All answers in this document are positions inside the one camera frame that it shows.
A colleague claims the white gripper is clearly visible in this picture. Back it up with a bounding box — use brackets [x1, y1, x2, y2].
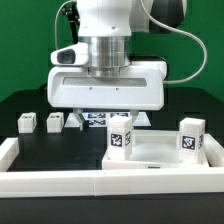
[47, 61, 167, 131]

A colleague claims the white square tabletop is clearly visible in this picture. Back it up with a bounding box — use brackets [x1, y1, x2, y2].
[102, 130, 209, 170]

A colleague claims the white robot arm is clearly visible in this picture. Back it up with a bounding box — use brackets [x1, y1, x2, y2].
[47, 0, 187, 129]

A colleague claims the white marker sheet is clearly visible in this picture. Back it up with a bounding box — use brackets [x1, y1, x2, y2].
[65, 112, 151, 128]

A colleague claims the white left fence wall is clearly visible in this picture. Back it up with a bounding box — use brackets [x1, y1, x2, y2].
[0, 138, 19, 172]

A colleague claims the white right fence wall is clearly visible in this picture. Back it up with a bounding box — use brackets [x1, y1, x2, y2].
[204, 134, 224, 167]

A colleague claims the white cable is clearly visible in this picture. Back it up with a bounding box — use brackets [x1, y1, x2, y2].
[54, 0, 208, 90]

